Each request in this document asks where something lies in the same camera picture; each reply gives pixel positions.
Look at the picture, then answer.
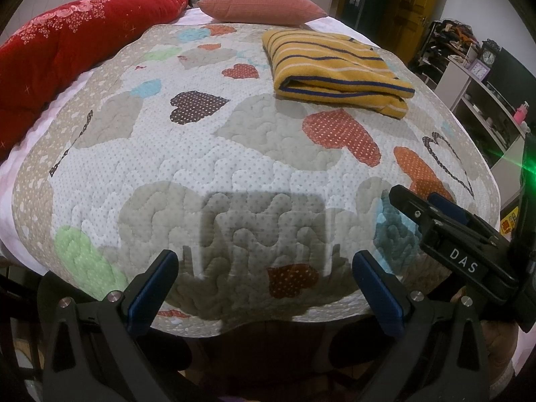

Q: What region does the red embroidered quilt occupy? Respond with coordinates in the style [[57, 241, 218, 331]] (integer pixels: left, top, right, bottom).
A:
[[1, 0, 188, 158]]

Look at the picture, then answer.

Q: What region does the heart patterned bed quilt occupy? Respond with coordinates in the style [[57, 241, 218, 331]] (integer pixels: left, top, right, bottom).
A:
[[4, 24, 500, 338]]

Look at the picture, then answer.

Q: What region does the person's right hand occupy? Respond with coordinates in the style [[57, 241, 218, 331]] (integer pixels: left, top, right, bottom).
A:
[[481, 321, 519, 399]]

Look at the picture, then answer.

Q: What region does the small desk clock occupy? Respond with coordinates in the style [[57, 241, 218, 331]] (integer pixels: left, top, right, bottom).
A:
[[469, 39, 501, 81]]

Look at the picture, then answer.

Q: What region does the white shelf unit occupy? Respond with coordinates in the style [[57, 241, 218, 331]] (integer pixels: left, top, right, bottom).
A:
[[435, 55, 525, 208]]

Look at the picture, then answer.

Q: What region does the pink arched headboard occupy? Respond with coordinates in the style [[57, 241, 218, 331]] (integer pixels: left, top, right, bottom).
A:
[[1, 0, 76, 45]]

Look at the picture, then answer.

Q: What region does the black television screen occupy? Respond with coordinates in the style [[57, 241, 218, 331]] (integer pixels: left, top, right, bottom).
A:
[[486, 48, 536, 132]]

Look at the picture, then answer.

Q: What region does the pink pillow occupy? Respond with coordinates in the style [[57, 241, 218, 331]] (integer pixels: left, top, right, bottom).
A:
[[198, 0, 327, 25]]

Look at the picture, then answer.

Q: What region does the yellow striped knit sweater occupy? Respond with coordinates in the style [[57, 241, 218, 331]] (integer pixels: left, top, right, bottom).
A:
[[262, 29, 415, 119]]

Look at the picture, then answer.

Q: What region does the wooden door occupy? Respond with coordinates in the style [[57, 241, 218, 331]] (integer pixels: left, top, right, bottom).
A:
[[336, 0, 437, 64]]

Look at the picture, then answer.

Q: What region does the pink bottle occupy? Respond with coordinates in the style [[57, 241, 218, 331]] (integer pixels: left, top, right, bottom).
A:
[[513, 102, 530, 125]]

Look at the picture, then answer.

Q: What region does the cluttered black rack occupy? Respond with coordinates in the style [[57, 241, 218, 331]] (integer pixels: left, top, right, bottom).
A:
[[409, 19, 481, 88]]

